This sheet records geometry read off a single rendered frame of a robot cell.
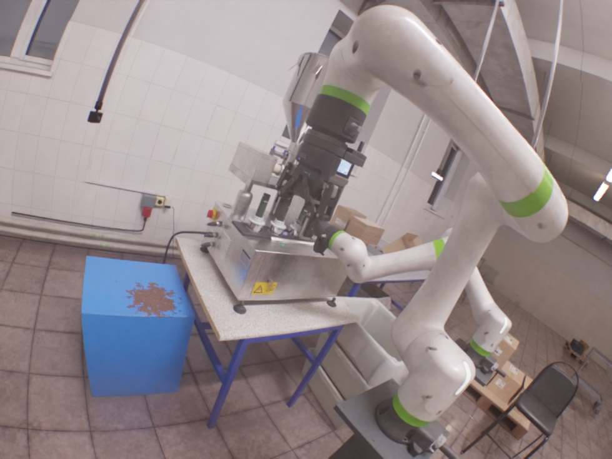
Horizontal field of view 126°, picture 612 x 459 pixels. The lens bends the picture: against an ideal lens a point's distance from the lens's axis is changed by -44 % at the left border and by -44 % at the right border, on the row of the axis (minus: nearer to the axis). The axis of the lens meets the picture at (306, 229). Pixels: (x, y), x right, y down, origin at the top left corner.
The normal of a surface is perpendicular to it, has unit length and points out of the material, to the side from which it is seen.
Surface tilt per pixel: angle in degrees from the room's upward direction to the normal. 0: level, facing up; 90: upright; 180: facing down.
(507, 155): 113
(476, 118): 107
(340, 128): 90
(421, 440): 81
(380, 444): 0
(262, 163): 90
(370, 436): 0
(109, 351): 90
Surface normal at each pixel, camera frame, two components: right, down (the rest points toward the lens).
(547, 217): -0.14, 0.60
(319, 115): -0.52, 0.01
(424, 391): -0.77, -0.16
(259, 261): 0.55, 0.44
